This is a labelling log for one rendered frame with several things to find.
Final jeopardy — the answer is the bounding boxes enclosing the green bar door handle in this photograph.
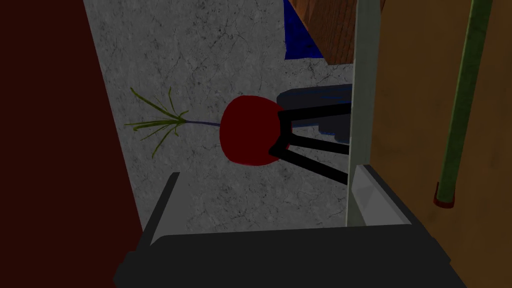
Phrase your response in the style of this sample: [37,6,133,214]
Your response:
[433,0,494,209]

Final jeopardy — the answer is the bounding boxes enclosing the red potted plant black stand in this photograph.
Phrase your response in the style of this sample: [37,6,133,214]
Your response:
[123,85,353,186]

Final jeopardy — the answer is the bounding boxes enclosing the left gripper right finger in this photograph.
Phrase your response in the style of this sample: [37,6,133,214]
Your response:
[351,163,413,228]

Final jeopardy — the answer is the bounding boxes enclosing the brown door leaf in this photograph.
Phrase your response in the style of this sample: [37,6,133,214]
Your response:
[345,0,512,288]

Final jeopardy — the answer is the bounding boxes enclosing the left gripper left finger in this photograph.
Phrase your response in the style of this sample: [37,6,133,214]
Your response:
[140,171,189,247]

